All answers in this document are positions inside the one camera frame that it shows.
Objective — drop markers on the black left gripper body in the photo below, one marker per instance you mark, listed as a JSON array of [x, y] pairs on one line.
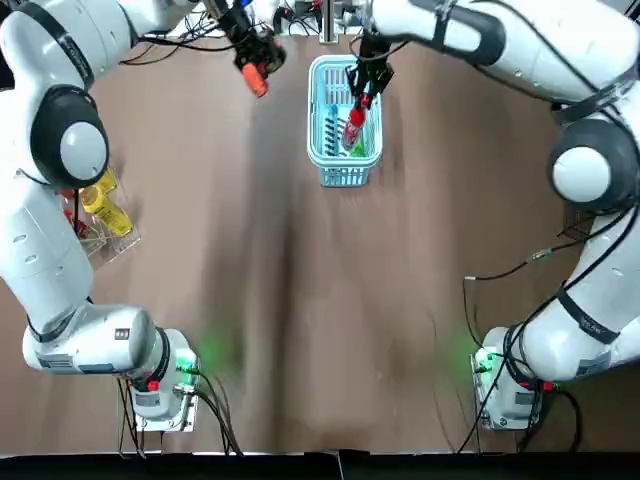
[[240, 27]]

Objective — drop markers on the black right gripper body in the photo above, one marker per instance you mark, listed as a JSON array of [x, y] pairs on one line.
[[372, 47]]

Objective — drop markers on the red cola bottle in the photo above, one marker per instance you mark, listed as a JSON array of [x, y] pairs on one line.
[[355, 125], [70, 216], [67, 192]]

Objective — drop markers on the black orange barcode scanner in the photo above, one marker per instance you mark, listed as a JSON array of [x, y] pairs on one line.
[[256, 82]]

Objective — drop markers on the green snack packet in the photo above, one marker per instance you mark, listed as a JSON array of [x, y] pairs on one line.
[[359, 150]]

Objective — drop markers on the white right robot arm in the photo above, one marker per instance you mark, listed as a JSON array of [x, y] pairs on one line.
[[575, 60]]

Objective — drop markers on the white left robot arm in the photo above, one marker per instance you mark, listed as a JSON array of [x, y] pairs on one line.
[[45, 240]]

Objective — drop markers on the light blue plastic basket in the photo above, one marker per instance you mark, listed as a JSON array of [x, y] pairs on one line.
[[345, 175]]

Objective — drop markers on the yellow drink bottle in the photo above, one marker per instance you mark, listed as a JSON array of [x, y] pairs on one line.
[[97, 192], [115, 220]]

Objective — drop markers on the clear acrylic shelf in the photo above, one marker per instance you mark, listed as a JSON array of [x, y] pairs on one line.
[[125, 245]]

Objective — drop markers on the aluminium frame post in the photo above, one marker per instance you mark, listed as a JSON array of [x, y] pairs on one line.
[[330, 25]]

